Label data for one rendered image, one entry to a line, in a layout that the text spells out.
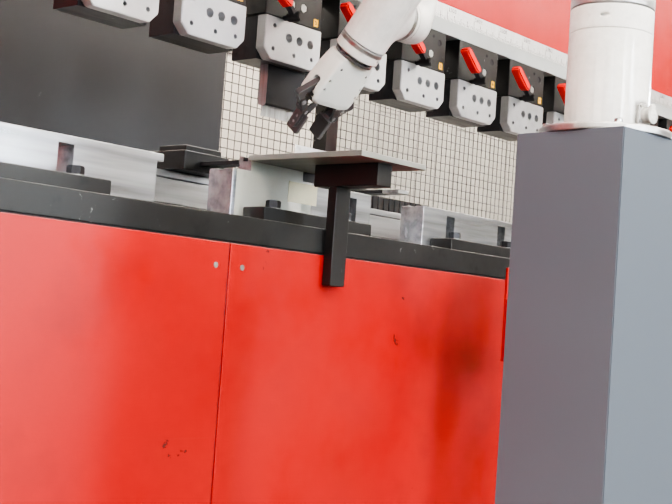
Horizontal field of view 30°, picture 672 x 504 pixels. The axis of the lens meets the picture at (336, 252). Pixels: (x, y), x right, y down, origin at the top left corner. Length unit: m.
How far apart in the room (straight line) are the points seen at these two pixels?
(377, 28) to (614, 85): 0.53
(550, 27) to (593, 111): 1.29
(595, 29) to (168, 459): 0.91
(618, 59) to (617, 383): 0.45
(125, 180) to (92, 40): 0.71
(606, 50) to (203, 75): 1.31
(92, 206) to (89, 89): 0.86
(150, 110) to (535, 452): 1.36
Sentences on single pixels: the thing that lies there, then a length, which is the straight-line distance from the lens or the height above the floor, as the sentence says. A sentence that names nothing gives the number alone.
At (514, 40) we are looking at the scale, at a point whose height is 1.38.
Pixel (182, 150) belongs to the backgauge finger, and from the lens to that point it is 2.44.
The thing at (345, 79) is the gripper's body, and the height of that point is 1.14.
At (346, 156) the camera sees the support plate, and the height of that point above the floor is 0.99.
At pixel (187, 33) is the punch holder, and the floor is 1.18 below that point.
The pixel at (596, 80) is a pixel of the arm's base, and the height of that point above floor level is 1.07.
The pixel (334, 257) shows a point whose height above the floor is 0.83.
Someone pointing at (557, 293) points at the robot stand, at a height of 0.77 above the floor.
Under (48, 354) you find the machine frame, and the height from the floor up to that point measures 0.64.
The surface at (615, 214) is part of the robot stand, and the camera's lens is 1.72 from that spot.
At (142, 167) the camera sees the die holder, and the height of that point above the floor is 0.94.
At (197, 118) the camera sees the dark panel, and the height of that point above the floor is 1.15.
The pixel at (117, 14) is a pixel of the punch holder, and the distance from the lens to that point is 2.06.
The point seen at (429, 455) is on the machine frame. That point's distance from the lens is 2.50.
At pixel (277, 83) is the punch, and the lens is 2.34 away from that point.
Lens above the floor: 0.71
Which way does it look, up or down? 3 degrees up
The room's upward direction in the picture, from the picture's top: 4 degrees clockwise
